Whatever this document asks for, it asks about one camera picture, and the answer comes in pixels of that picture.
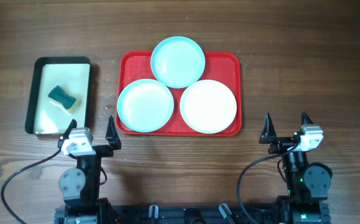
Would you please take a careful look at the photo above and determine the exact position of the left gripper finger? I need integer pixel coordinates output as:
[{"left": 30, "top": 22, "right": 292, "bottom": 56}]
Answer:
[
  {"left": 62, "top": 119, "right": 77, "bottom": 140},
  {"left": 105, "top": 116, "right": 121, "bottom": 149}
]

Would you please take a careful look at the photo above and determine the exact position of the green yellow sponge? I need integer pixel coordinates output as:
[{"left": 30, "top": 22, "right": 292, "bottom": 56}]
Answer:
[{"left": 48, "top": 85, "right": 81, "bottom": 114}]

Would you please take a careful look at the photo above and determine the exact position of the light blue plate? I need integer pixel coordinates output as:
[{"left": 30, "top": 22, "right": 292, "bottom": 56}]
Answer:
[
  {"left": 117, "top": 78, "right": 174, "bottom": 133},
  {"left": 150, "top": 36, "right": 206, "bottom": 88}
]

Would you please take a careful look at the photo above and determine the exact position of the white plate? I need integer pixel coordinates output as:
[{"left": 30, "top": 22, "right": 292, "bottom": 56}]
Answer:
[{"left": 180, "top": 80, "right": 238, "bottom": 134}]

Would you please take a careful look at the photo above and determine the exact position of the light blue plate top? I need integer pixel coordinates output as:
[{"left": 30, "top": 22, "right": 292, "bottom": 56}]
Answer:
[{"left": 150, "top": 36, "right": 206, "bottom": 88}]

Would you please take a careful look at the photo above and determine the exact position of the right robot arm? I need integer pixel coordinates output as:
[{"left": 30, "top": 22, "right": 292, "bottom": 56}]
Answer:
[{"left": 259, "top": 112, "right": 333, "bottom": 224}]

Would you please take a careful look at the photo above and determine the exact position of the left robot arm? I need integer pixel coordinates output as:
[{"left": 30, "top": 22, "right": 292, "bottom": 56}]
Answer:
[{"left": 54, "top": 116, "right": 121, "bottom": 224}]

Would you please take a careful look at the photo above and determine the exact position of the dark green water tray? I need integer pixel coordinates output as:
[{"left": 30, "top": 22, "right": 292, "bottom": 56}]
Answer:
[{"left": 25, "top": 56, "right": 92, "bottom": 135}]

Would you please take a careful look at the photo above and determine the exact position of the red plastic tray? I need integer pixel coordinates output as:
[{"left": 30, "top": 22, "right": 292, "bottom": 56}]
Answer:
[{"left": 118, "top": 50, "right": 242, "bottom": 137}]

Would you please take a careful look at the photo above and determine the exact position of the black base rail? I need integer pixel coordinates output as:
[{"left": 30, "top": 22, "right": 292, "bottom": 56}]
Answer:
[{"left": 113, "top": 203, "right": 288, "bottom": 224}]

